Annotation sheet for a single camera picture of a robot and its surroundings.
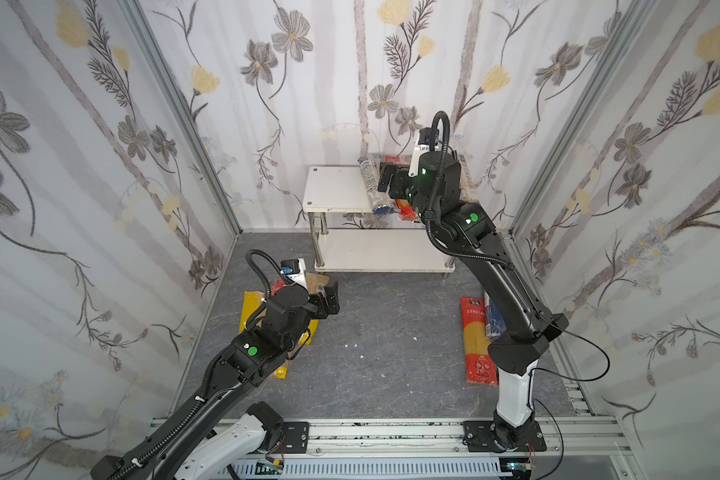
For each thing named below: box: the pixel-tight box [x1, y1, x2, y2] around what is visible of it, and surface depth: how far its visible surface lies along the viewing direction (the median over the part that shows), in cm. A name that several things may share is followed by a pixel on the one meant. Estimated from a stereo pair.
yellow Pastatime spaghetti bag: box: [273, 360, 290, 380], surface depth 84 cm
